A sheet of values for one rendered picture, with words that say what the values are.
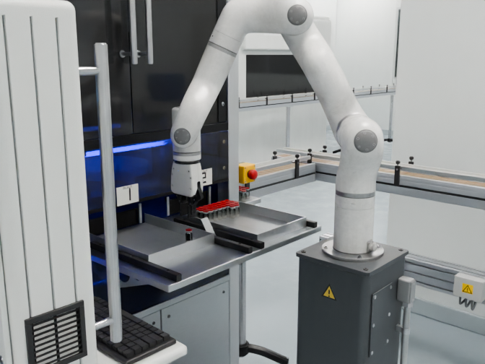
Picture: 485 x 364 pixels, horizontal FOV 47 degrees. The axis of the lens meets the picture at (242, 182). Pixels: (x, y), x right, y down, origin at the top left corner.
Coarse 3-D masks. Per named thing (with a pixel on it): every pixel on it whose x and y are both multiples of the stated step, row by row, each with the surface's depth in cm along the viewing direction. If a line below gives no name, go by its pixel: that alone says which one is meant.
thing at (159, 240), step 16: (144, 224) 195; (160, 224) 191; (176, 224) 186; (96, 240) 173; (128, 240) 178; (144, 240) 178; (160, 240) 178; (176, 240) 178; (192, 240) 168; (208, 240) 173; (144, 256) 157; (160, 256) 159; (176, 256) 164
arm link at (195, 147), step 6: (174, 108) 164; (174, 114) 164; (198, 138) 166; (192, 144) 164; (198, 144) 167; (174, 150) 167; (180, 150) 165; (186, 150) 165; (192, 150) 165; (198, 150) 167
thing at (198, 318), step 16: (208, 288) 215; (224, 288) 223; (160, 304) 198; (176, 304) 204; (192, 304) 210; (208, 304) 217; (224, 304) 224; (144, 320) 193; (160, 320) 200; (176, 320) 205; (192, 320) 211; (208, 320) 218; (224, 320) 226; (176, 336) 206; (192, 336) 213; (208, 336) 220; (224, 336) 227; (192, 352) 214; (208, 352) 221; (224, 352) 229
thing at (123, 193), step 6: (126, 186) 179; (132, 186) 181; (138, 186) 182; (120, 192) 177; (126, 192) 179; (132, 192) 181; (138, 192) 183; (120, 198) 178; (126, 198) 180; (132, 198) 181; (138, 198) 183; (120, 204) 178
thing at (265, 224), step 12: (240, 204) 212; (252, 204) 208; (240, 216) 205; (252, 216) 205; (264, 216) 205; (276, 216) 201; (288, 216) 197; (300, 216) 194; (228, 228) 182; (240, 228) 190; (252, 228) 190; (264, 228) 190; (276, 228) 181; (288, 228) 185; (300, 228) 191; (264, 240) 177
